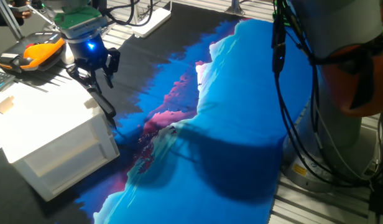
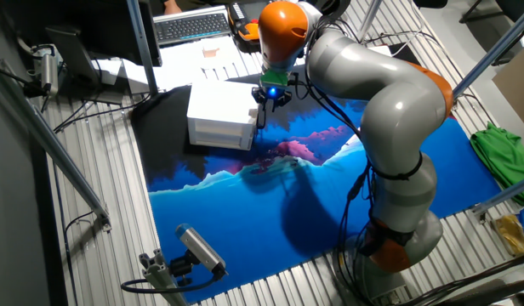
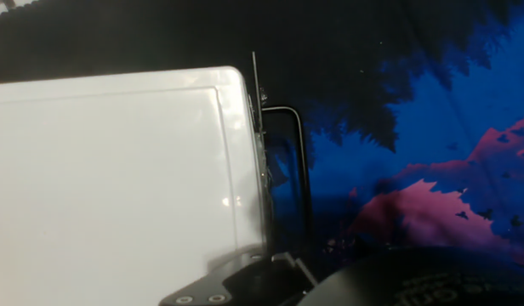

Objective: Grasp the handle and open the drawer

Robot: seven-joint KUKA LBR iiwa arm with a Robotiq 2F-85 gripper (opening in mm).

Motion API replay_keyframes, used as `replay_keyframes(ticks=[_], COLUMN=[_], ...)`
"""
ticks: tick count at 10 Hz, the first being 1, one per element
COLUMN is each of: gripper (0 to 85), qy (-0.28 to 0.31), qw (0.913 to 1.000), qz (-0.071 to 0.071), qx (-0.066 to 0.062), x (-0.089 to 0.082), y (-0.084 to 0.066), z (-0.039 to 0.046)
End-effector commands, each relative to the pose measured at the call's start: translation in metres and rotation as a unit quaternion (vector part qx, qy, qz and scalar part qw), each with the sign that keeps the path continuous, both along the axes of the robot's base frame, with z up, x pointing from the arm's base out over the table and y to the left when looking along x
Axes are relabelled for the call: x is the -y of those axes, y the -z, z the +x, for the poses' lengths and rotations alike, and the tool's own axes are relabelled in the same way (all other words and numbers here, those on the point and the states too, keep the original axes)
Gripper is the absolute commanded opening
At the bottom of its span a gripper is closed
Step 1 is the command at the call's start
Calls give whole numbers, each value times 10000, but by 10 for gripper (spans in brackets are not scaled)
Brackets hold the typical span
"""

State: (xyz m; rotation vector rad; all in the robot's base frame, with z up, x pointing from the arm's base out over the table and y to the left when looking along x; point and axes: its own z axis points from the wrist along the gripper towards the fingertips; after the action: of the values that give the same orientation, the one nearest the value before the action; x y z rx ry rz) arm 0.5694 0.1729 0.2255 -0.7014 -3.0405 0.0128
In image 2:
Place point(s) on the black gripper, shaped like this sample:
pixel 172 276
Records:
pixel 272 95

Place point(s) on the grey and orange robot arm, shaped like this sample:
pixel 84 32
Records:
pixel 398 106

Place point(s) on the person's hand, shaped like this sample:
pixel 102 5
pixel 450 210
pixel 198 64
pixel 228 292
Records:
pixel 172 6

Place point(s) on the orange and black teach pendant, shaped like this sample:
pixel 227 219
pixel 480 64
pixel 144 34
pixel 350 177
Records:
pixel 245 30

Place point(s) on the beige wooden piece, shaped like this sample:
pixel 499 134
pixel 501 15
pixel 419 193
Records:
pixel 211 52

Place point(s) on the black computer keyboard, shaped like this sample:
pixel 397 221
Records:
pixel 189 26

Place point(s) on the blue landscape print mat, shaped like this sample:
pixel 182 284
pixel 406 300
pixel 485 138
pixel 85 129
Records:
pixel 245 221

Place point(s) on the black computer monitor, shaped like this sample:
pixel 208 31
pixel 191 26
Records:
pixel 96 30

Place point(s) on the green cloth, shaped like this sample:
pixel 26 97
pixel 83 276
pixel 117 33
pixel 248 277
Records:
pixel 504 157

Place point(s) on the brown cardboard board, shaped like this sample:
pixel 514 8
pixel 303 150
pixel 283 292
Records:
pixel 519 93

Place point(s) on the black office chair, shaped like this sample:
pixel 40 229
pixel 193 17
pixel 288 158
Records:
pixel 515 10

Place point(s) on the yellow plastic bag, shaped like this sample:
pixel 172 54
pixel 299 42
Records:
pixel 510 234

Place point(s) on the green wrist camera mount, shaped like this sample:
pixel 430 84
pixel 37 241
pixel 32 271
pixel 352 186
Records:
pixel 274 78

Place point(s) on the white drawer cabinet frame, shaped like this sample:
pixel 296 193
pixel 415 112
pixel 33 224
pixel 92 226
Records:
pixel 221 102

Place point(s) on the aluminium post with white base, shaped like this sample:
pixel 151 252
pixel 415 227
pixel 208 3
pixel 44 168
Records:
pixel 370 17

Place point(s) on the aluminium frame strut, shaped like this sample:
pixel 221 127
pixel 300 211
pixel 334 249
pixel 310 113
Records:
pixel 500 42
pixel 53 149
pixel 143 51
pixel 504 195

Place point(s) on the grey camera with blue end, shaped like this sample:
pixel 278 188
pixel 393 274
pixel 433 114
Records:
pixel 200 248

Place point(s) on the black camera clamp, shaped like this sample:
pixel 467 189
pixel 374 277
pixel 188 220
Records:
pixel 181 265

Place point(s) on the aluminium profile camera mount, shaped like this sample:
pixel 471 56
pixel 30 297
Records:
pixel 160 276

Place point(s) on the small grey camera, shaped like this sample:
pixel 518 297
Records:
pixel 49 72

